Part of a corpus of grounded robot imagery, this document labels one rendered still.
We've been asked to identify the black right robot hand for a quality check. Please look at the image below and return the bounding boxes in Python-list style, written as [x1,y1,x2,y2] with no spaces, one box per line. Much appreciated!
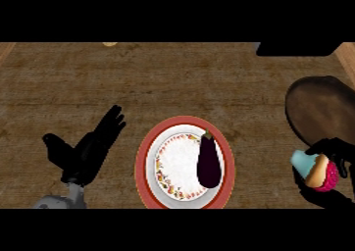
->
[291,137,355,210]

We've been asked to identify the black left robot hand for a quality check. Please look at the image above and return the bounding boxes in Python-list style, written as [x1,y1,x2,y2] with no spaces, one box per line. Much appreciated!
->
[41,104,126,187]

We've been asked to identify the pink and blue cupcake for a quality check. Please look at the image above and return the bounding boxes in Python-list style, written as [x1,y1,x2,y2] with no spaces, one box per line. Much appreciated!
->
[289,149,339,193]

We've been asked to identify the red rimmed white plate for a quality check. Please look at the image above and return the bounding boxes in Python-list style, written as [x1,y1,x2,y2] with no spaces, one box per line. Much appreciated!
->
[134,115,237,210]

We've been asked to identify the dark brown pan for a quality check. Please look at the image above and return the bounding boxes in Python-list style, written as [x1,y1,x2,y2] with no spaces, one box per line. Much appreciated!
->
[283,75,355,149]

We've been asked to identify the dark purple eggplant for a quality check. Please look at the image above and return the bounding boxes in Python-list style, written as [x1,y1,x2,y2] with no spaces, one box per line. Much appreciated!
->
[194,129,224,189]

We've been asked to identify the black appliance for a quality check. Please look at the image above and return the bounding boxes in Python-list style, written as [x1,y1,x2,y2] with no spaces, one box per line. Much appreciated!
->
[254,41,344,57]

